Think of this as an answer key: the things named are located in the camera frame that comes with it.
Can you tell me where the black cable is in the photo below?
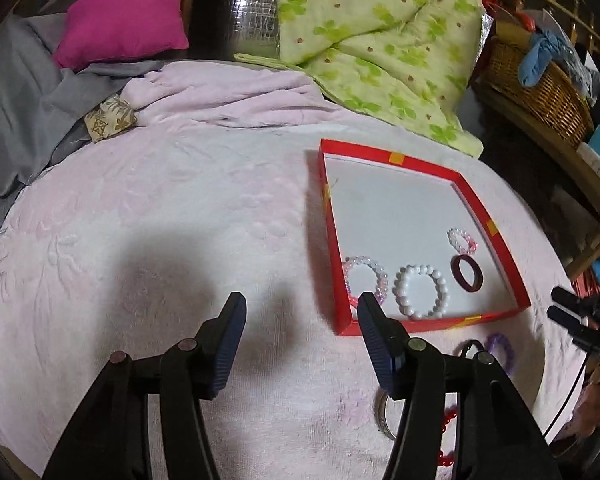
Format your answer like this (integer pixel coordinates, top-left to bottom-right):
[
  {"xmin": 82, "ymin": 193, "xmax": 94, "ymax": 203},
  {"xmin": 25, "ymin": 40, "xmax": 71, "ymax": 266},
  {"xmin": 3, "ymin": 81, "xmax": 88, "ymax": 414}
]
[{"xmin": 544, "ymin": 352, "xmax": 590, "ymax": 442}]

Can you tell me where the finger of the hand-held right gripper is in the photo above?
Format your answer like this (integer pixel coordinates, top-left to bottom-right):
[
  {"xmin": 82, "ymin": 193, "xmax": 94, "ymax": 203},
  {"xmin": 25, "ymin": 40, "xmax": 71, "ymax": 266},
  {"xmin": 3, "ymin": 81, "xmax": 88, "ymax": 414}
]
[
  {"xmin": 547, "ymin": 306, "xmax": 592, "ymax": 347},
  {"xmin": 551, "ymin": 287, "xmax": 590, "ymax": 317}
]

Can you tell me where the magenta pillow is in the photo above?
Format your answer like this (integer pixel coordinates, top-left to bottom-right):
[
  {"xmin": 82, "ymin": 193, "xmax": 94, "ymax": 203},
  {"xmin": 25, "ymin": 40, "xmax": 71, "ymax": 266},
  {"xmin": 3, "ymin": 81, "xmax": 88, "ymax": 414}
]
[{"xmin": 54, "ymin": 0, "xmax": 190, "ymax": 71}]

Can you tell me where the black cord bracelet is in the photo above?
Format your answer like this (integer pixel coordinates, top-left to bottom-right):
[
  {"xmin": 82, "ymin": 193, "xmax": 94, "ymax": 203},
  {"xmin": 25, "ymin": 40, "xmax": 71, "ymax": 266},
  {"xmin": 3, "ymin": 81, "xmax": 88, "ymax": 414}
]
[{"xmin": 452, "ymin": 338, "xmax": 486, "ymax": 361}]

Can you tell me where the wooden railing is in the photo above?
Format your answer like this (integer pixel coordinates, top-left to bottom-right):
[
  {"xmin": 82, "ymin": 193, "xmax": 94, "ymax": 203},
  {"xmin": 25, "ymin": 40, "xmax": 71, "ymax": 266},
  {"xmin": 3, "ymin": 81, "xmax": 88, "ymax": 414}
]
[{"xmin": 500, "ymin": 0, "xmax": 600, "ymax": 61}]

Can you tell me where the blue cloth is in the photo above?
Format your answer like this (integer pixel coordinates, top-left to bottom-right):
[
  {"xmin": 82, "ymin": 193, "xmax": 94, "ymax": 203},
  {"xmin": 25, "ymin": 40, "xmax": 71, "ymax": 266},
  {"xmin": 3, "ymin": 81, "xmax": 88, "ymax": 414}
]
[{"xmin": 519, "ymin": 30, "xmax": 576, "ymax": 88}]

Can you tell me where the red bead bracelet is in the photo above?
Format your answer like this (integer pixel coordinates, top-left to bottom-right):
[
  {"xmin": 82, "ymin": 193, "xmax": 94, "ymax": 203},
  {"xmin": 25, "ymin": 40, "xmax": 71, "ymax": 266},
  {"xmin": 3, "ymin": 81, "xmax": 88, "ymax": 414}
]
[{"xmin": 437, "ymin": 405, "xmax": 461, "ymax": 468}]

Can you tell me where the pink bead bracelet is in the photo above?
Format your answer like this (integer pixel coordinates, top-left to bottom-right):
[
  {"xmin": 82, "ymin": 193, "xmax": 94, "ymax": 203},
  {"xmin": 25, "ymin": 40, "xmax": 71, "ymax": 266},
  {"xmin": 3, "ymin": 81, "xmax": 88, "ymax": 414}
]
[{"xmin": 342, "ymin": 255, "xmax": 389, "ymax": 308}]

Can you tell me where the dark red bangle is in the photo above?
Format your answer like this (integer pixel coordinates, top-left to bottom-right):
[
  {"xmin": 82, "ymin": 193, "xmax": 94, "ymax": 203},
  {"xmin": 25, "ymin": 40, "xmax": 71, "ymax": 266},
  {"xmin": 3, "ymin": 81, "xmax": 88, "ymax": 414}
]
[{"xmin": 450, "ymin": 254, "xmax": 482, "ymax": 292}]

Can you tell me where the purple bead bracelet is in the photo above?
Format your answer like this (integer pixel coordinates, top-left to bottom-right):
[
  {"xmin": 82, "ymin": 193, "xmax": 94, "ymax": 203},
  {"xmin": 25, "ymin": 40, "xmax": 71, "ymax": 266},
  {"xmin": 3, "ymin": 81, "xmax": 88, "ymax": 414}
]
[{"xmin": 484, "ymin": 332, "xmax": 516, "ymax": 378}]

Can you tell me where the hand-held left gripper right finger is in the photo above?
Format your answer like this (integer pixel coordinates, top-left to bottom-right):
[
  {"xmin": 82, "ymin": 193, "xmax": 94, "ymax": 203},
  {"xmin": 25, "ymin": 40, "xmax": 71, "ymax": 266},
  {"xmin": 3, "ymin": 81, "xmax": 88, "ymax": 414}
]
[{"xmin": 357, "ymin": 291, "xmax": 563, "ymax": 480}]

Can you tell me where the pale pink blanket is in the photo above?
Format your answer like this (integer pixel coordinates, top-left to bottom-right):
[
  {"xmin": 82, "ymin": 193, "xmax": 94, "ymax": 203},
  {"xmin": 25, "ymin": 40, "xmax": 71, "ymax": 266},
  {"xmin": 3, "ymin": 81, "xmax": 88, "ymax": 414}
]
[{"xmin": 0, "ymin": 60, "xmax": 588, "ymax": 480}]

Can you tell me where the wicker basket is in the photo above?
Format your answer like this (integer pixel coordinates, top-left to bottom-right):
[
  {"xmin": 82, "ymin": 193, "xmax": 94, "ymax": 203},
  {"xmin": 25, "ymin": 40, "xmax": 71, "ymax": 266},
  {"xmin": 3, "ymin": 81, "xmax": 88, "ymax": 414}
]
[{"xmin": 485, "ymin": 35, "xmax": 595, "ymax": 148}]

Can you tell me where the silver foil panel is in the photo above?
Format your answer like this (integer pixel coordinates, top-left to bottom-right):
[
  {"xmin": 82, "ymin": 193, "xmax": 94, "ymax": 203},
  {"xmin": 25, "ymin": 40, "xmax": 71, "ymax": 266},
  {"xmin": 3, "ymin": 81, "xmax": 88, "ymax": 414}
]
[{"xmin": 230, "ymin": 0, "xmax": 282, "ymax": 58}]

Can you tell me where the small patterned cushion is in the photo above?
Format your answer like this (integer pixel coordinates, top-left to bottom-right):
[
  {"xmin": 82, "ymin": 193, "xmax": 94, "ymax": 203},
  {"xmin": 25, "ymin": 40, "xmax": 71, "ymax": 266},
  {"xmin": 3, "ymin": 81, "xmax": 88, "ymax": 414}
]
[{"xmin": 84, "ymin": 94, "xmax": 138, "ymax": 143}]

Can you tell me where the white bead bracelet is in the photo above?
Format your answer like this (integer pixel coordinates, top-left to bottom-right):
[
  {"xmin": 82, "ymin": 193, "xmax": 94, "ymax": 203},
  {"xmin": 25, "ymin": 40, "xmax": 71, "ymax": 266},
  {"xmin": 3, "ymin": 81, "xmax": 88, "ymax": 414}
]
[{"xmin": 394, "ymin": 263, "xmax": 451, "ymax": 321}]

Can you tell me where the red cardboard tray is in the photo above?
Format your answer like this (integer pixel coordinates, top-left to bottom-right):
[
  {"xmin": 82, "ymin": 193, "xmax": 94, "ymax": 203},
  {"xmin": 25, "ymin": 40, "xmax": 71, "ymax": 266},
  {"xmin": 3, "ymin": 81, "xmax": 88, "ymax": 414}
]
[{"xmin": 318, "ymin": 138, "xmax": 532, "ymax": 337}]

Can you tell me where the silver bangle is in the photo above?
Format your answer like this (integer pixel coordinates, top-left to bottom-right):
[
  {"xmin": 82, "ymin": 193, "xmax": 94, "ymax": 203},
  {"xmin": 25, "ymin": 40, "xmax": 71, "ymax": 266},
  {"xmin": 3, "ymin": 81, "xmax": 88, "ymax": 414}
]
[{"xmin": 373, "ymin": 390, "xmax": 398, "ymax": 442}]

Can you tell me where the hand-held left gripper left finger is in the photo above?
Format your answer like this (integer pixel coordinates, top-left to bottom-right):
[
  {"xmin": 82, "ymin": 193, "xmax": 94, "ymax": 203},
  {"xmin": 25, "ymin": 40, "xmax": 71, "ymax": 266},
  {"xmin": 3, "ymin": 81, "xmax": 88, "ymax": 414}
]
[{"xmin": 42, "ymin": 291, "xmax": 247, "ymax": 480}]

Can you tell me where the small pink white bracelet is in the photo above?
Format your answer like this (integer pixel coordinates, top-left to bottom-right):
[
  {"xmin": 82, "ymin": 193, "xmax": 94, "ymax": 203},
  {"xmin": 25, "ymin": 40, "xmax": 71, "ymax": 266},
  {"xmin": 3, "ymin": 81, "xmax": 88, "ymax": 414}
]
[{"xmin": 447, "ymin": 227, "xmax": 477, "ymax": 256}]

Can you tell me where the curved wooden bench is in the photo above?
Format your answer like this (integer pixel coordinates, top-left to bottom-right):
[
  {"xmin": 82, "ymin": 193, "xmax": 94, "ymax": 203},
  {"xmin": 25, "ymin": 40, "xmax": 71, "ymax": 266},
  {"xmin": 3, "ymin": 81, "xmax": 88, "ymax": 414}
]
[{"xmin": 472, "ymin": 80, "xmax": 600, "ymax": 281}]

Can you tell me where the grey blanket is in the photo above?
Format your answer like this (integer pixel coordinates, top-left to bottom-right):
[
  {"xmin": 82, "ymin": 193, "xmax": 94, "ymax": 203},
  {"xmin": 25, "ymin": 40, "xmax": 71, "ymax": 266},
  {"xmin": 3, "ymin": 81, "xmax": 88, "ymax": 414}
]
[{"xmin": 0, "ymin": 12, "xmax": 166, "ymax": 261}]

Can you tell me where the green floral quilt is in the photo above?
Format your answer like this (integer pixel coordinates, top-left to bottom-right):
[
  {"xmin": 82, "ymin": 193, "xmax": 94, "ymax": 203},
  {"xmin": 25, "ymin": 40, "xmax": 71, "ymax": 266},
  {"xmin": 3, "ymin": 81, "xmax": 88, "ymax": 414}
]
[{"xmin": 233, "ymin": 0, "xmax": 485, "ymax": 158}]

